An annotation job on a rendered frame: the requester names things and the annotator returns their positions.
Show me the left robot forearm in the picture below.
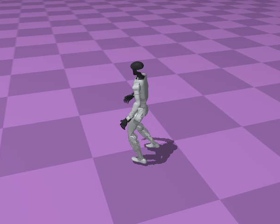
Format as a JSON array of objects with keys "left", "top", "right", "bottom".
[{"left": 126, "top": 103, "right": 138, "bottom": 121}]

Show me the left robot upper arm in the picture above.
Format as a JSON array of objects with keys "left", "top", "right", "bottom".
[{"left": 133, "top": 83, "right": 141, "bottom": 108}]

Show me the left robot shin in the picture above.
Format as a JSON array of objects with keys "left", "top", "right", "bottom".
[{"left": 128, "top": 136, "right": 143, "bottom": 160}]

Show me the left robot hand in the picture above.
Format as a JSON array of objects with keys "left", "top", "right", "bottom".
[{"left": 120, "top": 118, "right": 131, "bottom": 130}]

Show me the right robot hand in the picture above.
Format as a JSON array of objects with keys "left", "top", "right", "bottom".
[{"left": 124, "top": 93, "right": 134, "bottom": 103}]

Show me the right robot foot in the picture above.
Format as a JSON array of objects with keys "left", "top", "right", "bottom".
[{"left": 146, "top": 142, "right": 160, "bottom": 148}]

